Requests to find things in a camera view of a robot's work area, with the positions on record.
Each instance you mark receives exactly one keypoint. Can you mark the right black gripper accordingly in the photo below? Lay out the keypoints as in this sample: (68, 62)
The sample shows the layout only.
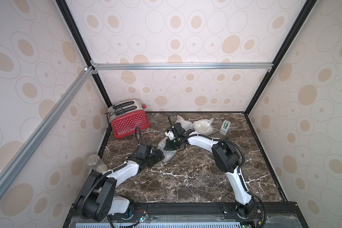
(174, 130)

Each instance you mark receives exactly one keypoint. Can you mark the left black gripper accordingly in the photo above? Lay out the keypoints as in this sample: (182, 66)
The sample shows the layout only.
(158, 158)

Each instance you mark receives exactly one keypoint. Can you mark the bubble wrap sheet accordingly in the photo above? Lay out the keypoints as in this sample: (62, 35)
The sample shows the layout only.
(168, 155)
(203, 126)
(186, 125)

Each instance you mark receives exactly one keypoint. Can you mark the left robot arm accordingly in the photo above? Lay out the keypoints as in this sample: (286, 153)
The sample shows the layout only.
(97, 198)

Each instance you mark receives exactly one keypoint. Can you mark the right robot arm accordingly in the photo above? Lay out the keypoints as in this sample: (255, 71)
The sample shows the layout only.
(228, 157)

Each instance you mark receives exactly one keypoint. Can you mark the red silver toaster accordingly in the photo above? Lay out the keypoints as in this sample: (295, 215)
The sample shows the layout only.
(124, 117)

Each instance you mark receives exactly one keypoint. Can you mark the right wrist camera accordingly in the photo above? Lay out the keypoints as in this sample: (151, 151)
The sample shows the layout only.
(170, 134)

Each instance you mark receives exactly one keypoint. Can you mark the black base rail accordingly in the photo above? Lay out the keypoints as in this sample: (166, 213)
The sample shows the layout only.
(198, 215)

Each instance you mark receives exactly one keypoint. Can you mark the horizontal aluminium rail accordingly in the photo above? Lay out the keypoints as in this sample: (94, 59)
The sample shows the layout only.
(188, 66)

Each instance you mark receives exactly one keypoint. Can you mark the black left frame post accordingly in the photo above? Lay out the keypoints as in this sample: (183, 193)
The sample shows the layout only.
(65, 11)

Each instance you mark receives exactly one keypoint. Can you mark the black frame post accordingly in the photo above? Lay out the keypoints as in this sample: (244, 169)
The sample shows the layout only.
(65, 11)
(296, 27)

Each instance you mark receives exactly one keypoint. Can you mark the left diagonal aluminium rail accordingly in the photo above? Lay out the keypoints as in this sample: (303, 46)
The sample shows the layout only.
(18, 162)

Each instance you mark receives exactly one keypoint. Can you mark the black right frame post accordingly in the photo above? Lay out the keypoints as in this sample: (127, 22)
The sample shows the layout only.
(296, 27)

